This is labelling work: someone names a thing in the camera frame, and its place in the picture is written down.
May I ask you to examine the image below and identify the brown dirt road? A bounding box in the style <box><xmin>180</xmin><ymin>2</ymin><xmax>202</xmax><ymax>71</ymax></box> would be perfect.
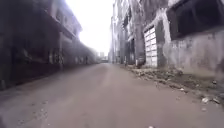
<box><xmin>0</xmin><ymin>62</ymin><xmax>224</xmax><ymax>128</ymax></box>

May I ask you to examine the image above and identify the rubble strip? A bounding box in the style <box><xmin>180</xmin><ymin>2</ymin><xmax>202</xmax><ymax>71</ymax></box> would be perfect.
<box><xmin>120</xmin><ymin>63</ymin><xmax>224</xmax><ymax>107</ymax></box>

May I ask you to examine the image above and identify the grey weathered building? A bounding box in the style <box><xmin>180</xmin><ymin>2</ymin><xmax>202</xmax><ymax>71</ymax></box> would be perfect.
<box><xmin>108</xmin><ymin>0</ymin><xmax>224</xmax><ymax>79</ymax></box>

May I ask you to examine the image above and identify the dark old building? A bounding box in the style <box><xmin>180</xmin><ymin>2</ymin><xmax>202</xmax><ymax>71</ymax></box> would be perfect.
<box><xmin>0</xmin><ymin>0</ymin><xmax>100</xmax><ymax>91</ymax></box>

